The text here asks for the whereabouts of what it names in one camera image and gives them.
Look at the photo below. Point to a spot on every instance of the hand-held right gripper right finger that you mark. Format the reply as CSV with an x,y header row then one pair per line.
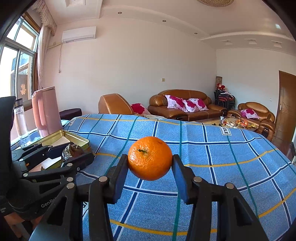
x,y
180,178

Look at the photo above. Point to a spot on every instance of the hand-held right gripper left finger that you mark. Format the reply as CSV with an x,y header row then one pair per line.
x,y
120,176

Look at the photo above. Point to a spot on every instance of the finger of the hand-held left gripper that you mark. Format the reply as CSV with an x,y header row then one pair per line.
x,y
78,162
39,153

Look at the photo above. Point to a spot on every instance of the brown water chestnut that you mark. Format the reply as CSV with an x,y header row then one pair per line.
x,y
74,150

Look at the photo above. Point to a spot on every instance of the gold tin box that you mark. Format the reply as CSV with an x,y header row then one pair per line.
x,y
76,138

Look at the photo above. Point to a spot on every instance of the large mandarin orange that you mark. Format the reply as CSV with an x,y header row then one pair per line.
x,y
149,158

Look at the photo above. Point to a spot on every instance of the clear water bottle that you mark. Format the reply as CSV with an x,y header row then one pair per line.
x,y
22,125

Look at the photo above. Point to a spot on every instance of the blue plaid tablecloth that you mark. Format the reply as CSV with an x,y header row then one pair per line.
x,y
208,143

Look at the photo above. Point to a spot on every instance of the pink electric kettle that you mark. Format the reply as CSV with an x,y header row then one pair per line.
x,y
49,109

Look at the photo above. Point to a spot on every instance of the coffee table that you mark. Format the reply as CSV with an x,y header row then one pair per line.
x,y
208,121

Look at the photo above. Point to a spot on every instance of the orange leather recliner chair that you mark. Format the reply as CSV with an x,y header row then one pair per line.
x,y
113,104

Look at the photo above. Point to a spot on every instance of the red pillow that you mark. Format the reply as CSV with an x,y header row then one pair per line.
x,y
140,109

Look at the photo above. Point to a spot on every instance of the pink floral pillow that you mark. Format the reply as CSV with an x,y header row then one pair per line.
x,y
174,103
249,114
195,104

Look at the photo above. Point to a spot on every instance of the brown leather sofa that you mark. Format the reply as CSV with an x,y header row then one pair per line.
x,y
157,99

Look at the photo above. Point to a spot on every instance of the plate of oranges and bananas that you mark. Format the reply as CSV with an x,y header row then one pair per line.
x,y
245,124

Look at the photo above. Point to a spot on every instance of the stacked black chairs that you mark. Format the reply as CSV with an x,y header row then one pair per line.
x,y
225,99

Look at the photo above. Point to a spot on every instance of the window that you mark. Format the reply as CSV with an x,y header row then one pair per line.
x,y
16,60

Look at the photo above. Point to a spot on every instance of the red doll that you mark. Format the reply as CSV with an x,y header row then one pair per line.
x,y
221,87

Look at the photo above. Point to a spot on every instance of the brown leather armchair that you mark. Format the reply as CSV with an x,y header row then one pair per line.
x,y
266,125

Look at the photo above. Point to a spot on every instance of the tall brown vase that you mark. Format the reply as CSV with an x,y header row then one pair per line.
x,y
219,80

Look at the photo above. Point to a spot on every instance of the pink curtain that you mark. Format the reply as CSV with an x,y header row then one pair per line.
x,y
42,46

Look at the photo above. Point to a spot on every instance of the white air conditioner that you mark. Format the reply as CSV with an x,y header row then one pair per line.
x,y
78,34

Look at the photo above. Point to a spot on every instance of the brown wooden door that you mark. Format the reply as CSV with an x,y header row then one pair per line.
x,y
286,106

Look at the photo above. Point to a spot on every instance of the round gold ceiling lamp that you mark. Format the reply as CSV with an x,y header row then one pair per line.
x,y
216,2

